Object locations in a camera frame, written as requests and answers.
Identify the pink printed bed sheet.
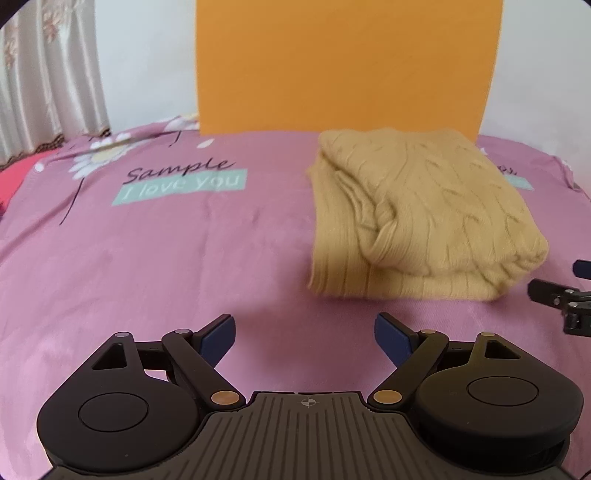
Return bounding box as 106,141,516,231
1,131,590,479

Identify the beige floral curtain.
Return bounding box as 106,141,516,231
1,0,110,168

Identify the mustard cable-knit cardigan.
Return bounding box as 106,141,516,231
308,128,549,301

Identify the orange headboard panel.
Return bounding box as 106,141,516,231
197,0,503,139

